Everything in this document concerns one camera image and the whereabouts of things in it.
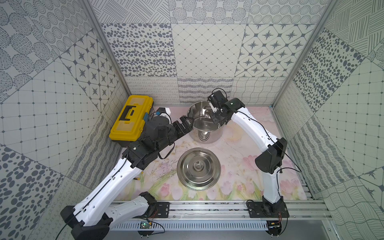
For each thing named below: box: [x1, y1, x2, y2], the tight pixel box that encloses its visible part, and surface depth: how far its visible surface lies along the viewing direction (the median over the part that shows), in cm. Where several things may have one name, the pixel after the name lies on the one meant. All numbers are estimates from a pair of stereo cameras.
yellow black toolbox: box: [109, 95, 154, 148], surface depth 95 cm
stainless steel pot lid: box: [176, 147, 222, 191], surface depth 90 cm
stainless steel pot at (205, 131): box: [186, 101, 225, 144], surface depth 100 cm
